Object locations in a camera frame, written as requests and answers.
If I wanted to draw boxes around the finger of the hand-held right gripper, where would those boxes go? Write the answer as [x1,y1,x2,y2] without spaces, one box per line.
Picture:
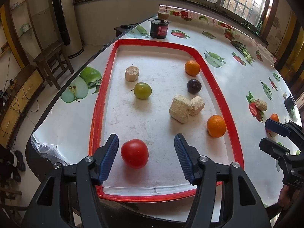
[259,138,304,188]
[265,119,304,148]

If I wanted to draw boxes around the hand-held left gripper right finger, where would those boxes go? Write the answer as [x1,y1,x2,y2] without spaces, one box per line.
[174,133,271,228]

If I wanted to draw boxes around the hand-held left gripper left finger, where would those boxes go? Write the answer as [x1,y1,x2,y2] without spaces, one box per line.
[22,133,119,228]

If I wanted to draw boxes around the large tan pressed block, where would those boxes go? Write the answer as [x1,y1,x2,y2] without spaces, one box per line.
[169,94,193,124]

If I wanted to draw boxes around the red rimmed white tray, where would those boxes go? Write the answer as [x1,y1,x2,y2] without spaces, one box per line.
[88,39,245,203]

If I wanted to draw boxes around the dark purple plum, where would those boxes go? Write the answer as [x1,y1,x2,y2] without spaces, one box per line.
[187,79,202,94]

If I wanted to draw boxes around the green grape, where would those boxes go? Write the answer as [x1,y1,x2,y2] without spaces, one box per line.
[131,82,152,100]

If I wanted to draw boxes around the person's right hand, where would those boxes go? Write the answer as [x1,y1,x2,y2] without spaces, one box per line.
[278,185,294,209]

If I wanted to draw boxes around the tan layered wafer block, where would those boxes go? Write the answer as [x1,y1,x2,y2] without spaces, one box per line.
[255,99,268,111]

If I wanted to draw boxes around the green leafy vegetable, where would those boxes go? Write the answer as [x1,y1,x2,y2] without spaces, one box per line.
[230,40,254,62]

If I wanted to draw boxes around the black shoes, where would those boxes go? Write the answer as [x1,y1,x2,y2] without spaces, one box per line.
[9,150,26,172]

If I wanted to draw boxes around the yellow wooden cabinet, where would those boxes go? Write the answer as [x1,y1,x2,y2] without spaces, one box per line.
[0,64,45,148]

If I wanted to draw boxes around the wooden stool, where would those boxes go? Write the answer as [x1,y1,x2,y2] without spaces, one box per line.
[33,41,75,90]

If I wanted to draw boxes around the dark side table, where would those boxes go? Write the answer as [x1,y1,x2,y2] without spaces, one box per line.
[114,25,133,38]

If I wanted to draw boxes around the red and black motor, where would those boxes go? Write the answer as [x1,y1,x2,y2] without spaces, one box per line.
[148,18,171,39]

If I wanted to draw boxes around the tall cream cylinder tank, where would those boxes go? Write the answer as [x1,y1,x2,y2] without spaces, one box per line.
[50,0,84,59]

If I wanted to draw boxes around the black floor cables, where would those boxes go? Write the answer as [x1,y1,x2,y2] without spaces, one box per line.
[0,79,39,138]

